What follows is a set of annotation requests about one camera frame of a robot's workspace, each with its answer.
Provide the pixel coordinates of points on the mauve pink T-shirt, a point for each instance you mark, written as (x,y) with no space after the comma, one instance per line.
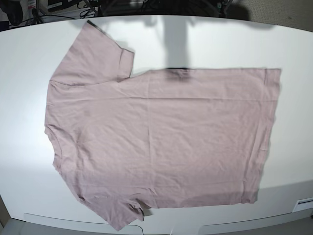
(171,138)

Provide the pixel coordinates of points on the white label sticker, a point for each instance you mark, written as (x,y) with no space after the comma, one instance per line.
(303,204)

